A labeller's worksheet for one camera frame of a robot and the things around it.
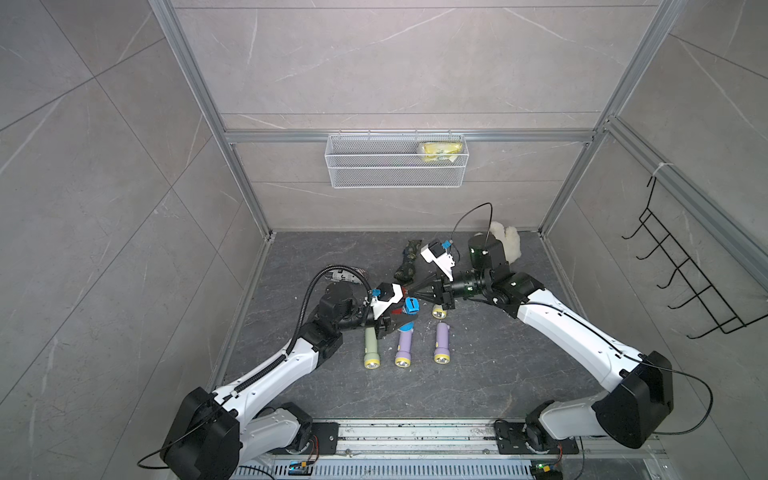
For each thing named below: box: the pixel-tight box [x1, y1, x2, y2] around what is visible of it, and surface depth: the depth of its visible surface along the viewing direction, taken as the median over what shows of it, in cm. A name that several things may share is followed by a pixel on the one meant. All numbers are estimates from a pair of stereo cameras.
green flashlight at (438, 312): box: [432, 304, 447, 319], surface depth 97 cm
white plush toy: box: [489, 221, 522, 264], surface depth 108 cm
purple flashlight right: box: [434, 322, 451, 365], surface depth 89 cm
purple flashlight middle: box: [394, 321, 414, 368], surface depth 87 cm
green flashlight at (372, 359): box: [364, 327, 381, 370], surface depth 86 cm
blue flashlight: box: [404, 296, 421, 315], surface depth 67 cm
